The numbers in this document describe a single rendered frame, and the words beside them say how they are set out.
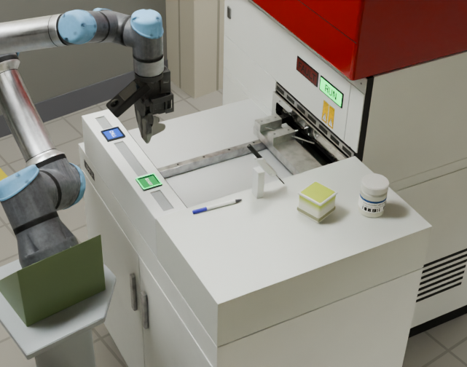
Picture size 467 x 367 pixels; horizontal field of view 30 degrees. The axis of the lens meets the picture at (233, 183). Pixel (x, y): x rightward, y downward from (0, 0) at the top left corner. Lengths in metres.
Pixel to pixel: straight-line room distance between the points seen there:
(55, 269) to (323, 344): 0.74
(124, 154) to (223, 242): 0.48
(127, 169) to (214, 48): 2.14
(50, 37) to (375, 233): 0.94
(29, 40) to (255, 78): 1.03
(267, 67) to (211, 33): 1.63
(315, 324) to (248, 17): 1.10
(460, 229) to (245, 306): 1.18
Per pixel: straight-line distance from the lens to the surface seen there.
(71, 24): 2.01
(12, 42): 2.14
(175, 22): 4.48
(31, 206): 2.14
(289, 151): 2.62
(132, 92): 2.16
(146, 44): 2.09
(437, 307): 3.26
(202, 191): 2.55
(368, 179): 2.24
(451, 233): 3.01
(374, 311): 2.36
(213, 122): 2.85
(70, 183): 2.27
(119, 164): 2.43
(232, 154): 2.67
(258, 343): 2.17
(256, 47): 2.86
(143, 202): 2.29
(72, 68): 4.36
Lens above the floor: 2.38
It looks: 37 degrees down
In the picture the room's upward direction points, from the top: 2 degrees clockwise
